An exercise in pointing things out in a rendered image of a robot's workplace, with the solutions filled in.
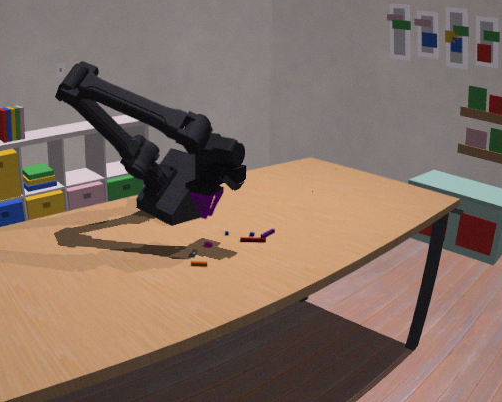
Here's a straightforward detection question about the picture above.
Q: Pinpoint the red rod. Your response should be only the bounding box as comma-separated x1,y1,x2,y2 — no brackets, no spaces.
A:
240,237,266,243

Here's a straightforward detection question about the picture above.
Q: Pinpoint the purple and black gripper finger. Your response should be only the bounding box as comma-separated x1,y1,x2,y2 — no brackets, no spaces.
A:
189,192,214,219
202,190,224,216

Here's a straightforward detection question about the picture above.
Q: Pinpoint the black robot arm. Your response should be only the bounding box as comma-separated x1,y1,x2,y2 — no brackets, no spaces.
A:
55,61,246,200

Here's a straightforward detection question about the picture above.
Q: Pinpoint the purple rod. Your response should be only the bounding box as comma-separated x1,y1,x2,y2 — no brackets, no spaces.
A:
261,229,275,238

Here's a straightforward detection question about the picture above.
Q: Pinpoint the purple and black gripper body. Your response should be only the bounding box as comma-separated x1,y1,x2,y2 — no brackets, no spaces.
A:
186,160,224,196

